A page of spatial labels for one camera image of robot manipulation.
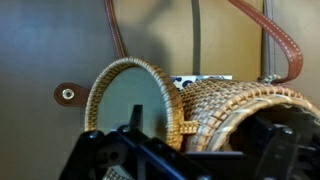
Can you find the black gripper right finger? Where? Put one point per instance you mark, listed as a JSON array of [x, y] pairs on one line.
[[270, 133]]

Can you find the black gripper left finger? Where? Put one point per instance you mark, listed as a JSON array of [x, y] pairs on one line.
[[136, 116]]

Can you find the round wicker basket bag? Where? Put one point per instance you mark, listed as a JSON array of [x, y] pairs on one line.
[[213, 100]]

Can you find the brown leather couch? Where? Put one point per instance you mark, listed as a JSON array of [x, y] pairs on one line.
[[40, 50]]

